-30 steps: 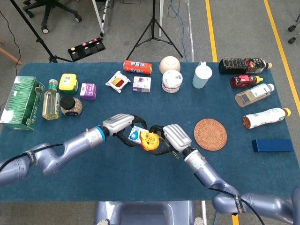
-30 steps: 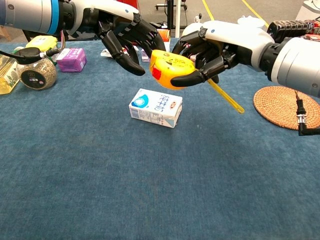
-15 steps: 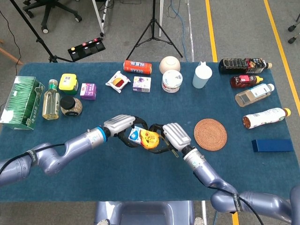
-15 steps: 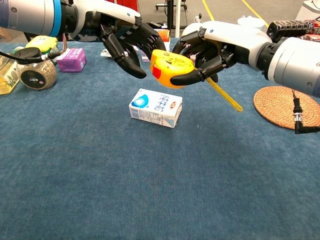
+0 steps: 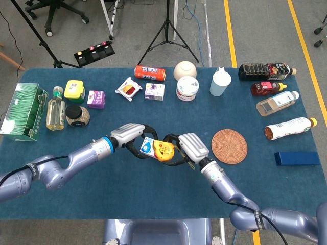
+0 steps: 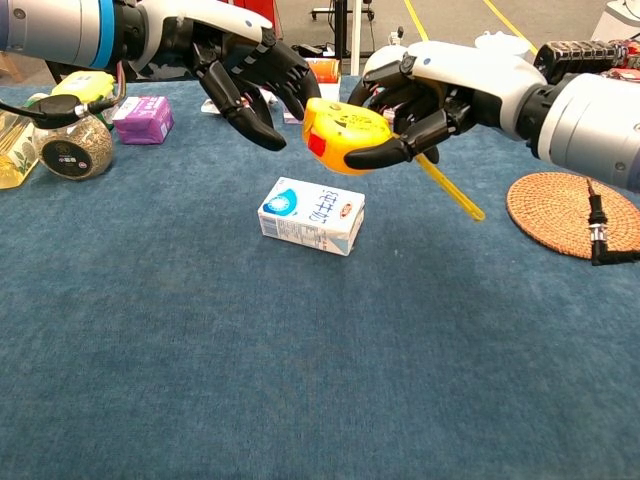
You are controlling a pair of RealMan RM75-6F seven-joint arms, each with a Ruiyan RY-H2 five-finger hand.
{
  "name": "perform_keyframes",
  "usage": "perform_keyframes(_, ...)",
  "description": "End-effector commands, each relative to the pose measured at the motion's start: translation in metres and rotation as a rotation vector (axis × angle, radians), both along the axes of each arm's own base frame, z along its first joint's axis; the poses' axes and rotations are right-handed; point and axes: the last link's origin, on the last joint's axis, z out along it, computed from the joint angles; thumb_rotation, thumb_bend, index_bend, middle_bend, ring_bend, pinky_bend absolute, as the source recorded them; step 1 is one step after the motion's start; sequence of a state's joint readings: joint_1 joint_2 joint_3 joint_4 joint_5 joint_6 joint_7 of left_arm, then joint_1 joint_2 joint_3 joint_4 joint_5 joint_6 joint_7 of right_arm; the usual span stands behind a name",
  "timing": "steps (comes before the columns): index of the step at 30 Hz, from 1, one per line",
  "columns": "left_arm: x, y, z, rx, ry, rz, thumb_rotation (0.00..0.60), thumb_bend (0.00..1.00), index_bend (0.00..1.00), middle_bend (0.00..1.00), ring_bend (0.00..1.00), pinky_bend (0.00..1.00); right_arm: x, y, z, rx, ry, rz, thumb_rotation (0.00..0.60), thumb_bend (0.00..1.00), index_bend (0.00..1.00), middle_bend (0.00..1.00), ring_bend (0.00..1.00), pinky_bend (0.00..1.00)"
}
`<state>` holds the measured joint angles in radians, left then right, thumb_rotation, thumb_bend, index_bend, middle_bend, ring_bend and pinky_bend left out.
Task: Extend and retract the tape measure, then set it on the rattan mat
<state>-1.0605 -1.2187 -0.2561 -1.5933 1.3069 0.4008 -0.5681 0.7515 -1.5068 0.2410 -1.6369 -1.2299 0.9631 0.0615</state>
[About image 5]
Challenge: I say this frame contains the grey-blue robot torso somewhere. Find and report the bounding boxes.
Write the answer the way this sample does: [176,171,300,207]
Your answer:
[102,218,223,245]

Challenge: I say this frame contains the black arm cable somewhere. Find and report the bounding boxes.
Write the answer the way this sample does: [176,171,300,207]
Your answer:
[211,186,289,245]
[0,155,69,186]

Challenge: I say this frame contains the black office chair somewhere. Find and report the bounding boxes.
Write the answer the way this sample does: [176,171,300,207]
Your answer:
[25,0,90,36]

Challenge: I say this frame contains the clear jar with white lid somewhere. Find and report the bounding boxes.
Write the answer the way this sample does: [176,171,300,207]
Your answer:
[176,76,200,102]

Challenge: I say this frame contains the dark blue rectangular box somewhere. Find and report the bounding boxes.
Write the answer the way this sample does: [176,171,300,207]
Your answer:
[274,151,321,166]

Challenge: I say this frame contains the yellow liquid bottle green cap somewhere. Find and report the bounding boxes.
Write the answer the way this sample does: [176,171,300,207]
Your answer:
[45,86,66,131]

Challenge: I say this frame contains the green tea bag box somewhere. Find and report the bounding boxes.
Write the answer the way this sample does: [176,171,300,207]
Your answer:
[0,82,50,142]

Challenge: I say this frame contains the purple tissue pack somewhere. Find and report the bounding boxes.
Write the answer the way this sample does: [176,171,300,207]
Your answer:
[87,90,106,110]

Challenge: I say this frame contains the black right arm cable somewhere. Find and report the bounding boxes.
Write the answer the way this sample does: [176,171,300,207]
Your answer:
[211,186,289,245]

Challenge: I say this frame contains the black wheeled stand legs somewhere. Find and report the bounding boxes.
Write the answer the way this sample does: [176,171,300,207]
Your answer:
[313,19,327,48]

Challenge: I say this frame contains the glass jar with black lid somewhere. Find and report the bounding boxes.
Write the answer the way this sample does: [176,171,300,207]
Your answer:
[65,104,90,128]

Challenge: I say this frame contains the clear bottle white cap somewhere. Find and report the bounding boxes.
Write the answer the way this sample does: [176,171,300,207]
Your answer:
[255,90,300,117]

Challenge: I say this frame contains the white upturned bowl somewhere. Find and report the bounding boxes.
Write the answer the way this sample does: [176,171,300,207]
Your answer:
[173,60,198,82]

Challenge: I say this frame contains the white blue milk carton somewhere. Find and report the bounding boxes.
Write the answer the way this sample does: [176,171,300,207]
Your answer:
[139,136,157,157]

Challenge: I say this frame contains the red-brown bottle yellow cap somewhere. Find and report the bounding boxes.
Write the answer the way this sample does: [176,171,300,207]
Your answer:
[250,81,288,97]

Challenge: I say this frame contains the purple white small carton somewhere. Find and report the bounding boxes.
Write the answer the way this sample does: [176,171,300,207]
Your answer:
[144,83,166,102]

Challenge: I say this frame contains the black light stand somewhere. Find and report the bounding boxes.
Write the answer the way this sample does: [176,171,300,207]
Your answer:
[10,0,82,69]

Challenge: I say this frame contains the yellow tape measure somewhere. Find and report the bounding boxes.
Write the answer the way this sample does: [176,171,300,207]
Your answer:
[151,140,197,170]

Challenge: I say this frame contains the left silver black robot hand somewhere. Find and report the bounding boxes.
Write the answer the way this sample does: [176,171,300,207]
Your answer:
[109,122,159,159]

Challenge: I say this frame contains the black foot pedal board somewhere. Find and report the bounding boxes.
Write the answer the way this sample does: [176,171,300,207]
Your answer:
[73,40,116,68]

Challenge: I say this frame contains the blue tablecloth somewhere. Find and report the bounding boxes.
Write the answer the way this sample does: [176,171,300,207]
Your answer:
[0,66,327,221]

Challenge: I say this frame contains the yellow-lidded green container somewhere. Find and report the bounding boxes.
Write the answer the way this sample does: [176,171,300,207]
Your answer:
[63,80,86,104]

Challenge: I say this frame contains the light wooden furniture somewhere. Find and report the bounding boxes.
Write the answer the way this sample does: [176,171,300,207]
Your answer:
[0,42,26,71]

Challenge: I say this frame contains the orange drink can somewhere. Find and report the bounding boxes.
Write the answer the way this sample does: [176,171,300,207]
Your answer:
[134,65,167,82]

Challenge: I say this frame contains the round woven rattan coaster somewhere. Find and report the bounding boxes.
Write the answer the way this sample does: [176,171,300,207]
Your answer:
[211,129,248,165]

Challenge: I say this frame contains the blue floor cable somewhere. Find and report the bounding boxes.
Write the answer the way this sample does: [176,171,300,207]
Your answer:
[184,0,205,67]

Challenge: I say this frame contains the white snack packet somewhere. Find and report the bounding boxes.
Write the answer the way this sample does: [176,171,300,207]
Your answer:
[114,77,143,102]

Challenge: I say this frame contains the white metal frame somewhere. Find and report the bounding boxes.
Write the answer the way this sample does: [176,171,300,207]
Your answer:
[100,0,179,41]

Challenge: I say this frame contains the dark soy sauce bottle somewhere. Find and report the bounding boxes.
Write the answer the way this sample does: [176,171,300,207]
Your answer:
[238,63,297,82]

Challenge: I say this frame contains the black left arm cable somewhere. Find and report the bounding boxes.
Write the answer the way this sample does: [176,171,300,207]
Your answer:
[0,155,69,186]

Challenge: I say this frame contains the white bottle yellow cap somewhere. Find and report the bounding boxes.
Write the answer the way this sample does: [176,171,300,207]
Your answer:
[264,117,318,141]

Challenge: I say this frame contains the black tripod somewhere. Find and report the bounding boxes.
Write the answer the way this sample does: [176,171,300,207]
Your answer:
[137,0,200,66]

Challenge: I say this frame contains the light blue plastic cup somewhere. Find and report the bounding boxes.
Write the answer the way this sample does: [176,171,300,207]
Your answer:
[209,66,232,97]

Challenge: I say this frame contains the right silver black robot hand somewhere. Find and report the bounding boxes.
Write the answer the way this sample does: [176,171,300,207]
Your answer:
[163,132,211,166]

